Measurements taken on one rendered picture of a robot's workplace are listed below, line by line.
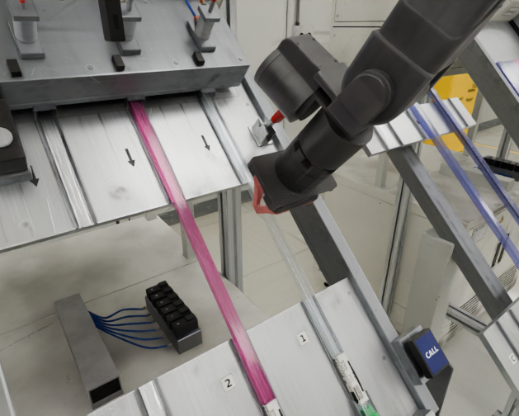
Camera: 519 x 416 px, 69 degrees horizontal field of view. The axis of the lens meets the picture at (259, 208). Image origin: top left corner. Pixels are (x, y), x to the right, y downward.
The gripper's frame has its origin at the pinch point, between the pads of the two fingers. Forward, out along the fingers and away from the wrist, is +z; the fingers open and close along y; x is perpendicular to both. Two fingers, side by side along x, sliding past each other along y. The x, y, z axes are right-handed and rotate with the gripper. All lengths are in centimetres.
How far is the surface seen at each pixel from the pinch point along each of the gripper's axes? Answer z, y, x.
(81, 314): 40.7, 22.2, -1.4
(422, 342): -4.1, -9.9, 25.2
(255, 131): 0.4, -5.0, -11.6
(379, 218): 58, -86, 3
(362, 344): 0.5, -4.6, 22.4
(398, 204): 44, -81, 2
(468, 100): 104, -305, -62
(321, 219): -0.1, -7.9, 4.9
